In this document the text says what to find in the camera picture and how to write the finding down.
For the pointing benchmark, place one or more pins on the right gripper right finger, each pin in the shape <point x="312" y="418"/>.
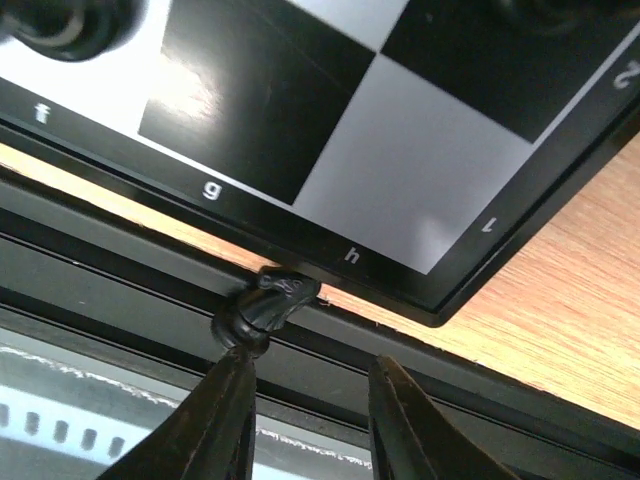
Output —
<point x="411" y="439"/>

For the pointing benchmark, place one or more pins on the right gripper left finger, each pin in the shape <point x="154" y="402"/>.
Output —
<point x="211" y="434"/>

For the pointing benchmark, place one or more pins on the black knight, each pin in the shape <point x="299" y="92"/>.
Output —
<point x="248" y="319"/>

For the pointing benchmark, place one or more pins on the folding chess board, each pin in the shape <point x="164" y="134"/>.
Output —
<point x="401" y="151"/>

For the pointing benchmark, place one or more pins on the black pawn on board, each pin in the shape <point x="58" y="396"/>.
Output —
<point x="71" y="31"/>

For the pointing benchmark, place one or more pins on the light blue slotted cable duct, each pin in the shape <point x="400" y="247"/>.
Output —
<point x="66" y="429"/>

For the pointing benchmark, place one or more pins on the black aluminium frame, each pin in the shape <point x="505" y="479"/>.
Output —
<point x="90" y="285"/>

